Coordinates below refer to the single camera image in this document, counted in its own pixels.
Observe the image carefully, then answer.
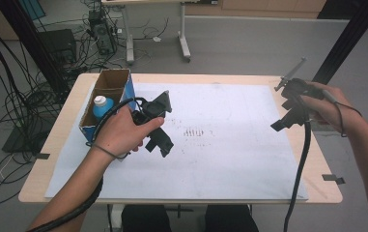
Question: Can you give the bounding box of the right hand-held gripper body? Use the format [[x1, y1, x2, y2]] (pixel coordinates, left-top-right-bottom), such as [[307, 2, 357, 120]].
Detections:
[[273, 56, 326, 129]]

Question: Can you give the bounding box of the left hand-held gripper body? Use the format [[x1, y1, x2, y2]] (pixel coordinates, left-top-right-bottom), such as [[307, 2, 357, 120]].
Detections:
[[130, 89, 174, 143]]

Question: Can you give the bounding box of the blue cardboard box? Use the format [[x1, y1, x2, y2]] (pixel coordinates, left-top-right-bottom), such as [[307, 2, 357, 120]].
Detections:
[[78, 68, 138, 148]]

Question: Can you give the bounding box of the blue bottle with white cap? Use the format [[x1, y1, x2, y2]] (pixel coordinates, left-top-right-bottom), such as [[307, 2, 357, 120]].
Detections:
[[92, 95, 116, 121]]

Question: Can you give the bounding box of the person's left hand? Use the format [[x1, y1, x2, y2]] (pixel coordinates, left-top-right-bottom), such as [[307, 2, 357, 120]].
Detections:
[[92, 103, 166, 160]]

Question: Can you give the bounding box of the person's right hand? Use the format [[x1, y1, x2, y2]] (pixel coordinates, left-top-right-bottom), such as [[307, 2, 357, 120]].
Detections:
[[300, 80, 365, 133]]

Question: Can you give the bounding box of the white paper mat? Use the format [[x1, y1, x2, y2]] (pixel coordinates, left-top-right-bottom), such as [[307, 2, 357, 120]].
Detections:
[[43, 82, 310, 202]]

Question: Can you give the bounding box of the person's left leg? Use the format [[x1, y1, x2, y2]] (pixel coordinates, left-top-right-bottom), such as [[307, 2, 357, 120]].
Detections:
[[121, 204, 173, 232]]

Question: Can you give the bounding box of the person's leg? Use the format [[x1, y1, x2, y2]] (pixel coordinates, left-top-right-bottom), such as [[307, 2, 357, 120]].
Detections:
[[121, 204, 173, 232], [203, 204, 261, 232]]

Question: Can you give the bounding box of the wooden cabinet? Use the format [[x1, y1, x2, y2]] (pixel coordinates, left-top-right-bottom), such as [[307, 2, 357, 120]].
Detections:
[[184, 0, 328, 20]]

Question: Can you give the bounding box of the black computer tower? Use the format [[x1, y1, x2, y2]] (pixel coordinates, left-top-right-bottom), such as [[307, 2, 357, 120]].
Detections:
[[87, 9, 119, 56]]

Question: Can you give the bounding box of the person's right leg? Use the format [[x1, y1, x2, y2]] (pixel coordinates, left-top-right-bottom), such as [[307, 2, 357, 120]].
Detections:
[[203, 204, 261, 232]]

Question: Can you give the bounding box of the black equipment case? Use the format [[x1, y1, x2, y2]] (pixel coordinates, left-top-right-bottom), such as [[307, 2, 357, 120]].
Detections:
[[37, 28, 78, 66]]

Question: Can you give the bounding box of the teal panel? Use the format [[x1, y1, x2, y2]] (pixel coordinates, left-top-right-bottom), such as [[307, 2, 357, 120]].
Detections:
[[17, 0, 47, 21]]

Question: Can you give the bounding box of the grey left wrist cord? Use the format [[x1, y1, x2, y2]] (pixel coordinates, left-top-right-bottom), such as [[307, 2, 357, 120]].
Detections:
[[85, 140, 131, 161]]

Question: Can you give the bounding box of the grey wrist cord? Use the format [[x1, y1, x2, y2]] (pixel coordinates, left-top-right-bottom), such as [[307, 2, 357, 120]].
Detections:
[[321, 89, 363, 138], [85, 140, 131, 161]]

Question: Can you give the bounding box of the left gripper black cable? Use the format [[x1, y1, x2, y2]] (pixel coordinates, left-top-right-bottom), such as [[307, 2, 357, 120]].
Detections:
[[26, 96, 141, 232]]

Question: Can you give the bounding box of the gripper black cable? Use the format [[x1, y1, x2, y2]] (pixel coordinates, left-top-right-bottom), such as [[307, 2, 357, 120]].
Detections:
[[26, 96, 141, 232], [282, 92, 313, 232]]

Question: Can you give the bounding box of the grey right wrist cord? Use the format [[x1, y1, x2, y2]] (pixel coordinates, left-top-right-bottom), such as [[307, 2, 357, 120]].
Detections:
[[321, 89, 363, 138]]

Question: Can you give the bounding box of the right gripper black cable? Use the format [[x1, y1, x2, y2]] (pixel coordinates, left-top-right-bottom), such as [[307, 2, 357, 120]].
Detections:
[[282, 92, 313, 232]]

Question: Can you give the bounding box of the white desk frame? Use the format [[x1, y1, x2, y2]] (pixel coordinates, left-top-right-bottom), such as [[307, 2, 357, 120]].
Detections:
[[101, 0, 218, 65]]

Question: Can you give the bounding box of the black metal stand post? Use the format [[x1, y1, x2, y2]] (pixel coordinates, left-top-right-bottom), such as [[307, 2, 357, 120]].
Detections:
[[311, 0, 368, 86], [0, 0, 72, 100]]

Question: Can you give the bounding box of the black floor base plate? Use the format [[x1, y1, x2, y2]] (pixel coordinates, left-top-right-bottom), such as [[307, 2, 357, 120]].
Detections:
[[1, 121, 61, 155]]

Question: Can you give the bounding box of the bundle of black cables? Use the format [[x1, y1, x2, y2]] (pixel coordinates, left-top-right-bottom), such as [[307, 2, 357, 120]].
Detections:
[[0, 0, 76, 208]]

